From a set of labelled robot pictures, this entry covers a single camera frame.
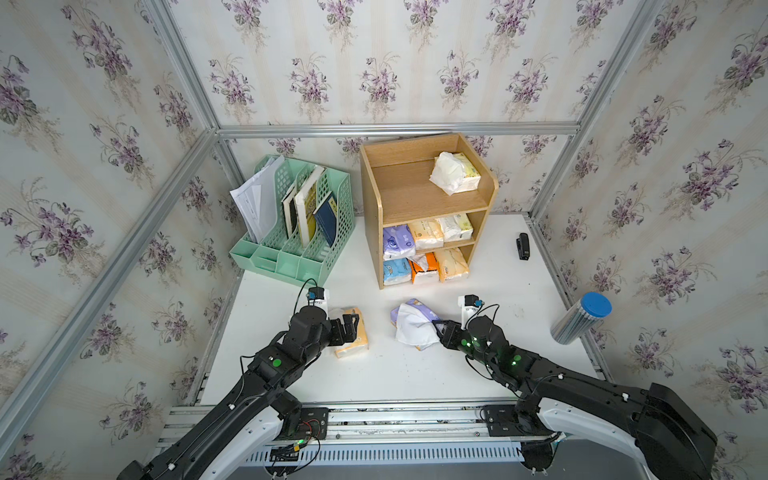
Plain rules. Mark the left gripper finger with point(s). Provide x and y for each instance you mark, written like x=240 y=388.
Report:
x=338 y=320
x=350 y=323

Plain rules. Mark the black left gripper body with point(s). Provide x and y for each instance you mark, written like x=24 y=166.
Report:
x=337 y=339

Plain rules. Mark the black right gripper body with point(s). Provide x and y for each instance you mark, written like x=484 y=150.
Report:
x=452 y=337

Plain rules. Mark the orange yellow tissue pack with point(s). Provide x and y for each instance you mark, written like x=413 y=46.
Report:
x=361 y=343

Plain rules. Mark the purple white tissue pack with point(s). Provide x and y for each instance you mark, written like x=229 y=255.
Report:
x=415 y=324

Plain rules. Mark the beige tissue pack shelf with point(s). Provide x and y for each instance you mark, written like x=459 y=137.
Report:
x=451 y=265
x=427 y=234

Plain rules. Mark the purple wet wipes pack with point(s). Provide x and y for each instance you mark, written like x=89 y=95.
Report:
x=398 y=243

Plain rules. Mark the green yellow tissue pack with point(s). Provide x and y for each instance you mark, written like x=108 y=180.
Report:
x=454 y=173

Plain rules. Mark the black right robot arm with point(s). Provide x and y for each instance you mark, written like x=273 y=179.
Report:
x=654 y=426

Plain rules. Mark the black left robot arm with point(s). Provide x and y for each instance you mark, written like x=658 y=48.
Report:
x=254 y=411

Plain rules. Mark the orange white tissue pack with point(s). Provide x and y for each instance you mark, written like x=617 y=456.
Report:
x=424 y=269

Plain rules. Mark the beige tissue pack bottom shelf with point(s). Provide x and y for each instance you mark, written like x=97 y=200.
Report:
x=451 y=265

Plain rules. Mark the blue tissue pack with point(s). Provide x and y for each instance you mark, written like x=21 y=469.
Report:
x=396 y=271

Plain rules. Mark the white green tissue pack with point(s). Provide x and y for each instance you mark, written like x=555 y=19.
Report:
x=456 y=227

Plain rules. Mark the wooden three-tier shelf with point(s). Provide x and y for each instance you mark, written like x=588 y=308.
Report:
x=396 y=190

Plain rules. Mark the green plastic file organizer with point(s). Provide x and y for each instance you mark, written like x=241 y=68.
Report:
x=283 y=258

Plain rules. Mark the dark blue book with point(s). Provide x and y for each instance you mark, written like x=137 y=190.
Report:
x=326 y=217

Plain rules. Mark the small black stapler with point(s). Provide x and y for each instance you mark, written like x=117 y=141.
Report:
x=523 y=247

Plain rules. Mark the white cover book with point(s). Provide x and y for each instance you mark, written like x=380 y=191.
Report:
x=289 y=210

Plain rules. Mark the yellow cover book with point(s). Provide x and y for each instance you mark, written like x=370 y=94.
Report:
x=305 y=202

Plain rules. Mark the blue-capped straw tube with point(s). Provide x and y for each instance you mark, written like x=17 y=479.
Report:
x=585 y=313

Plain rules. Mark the white paper stack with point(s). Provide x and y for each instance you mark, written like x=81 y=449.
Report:
x=256 y=200

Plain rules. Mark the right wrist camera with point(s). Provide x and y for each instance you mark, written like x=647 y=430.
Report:
x=470 y=305

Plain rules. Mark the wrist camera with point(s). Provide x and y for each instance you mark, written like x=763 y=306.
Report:
x=317 y=302
x=470 y=305

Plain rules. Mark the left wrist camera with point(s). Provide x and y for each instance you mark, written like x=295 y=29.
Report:
x=317 y=302

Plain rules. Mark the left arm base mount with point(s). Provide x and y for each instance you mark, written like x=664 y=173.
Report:
x=306 y=423

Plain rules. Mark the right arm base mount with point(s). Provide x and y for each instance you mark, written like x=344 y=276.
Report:
x=504 y=420

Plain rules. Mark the aluminium rail frame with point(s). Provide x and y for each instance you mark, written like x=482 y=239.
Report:
x=376 y=434

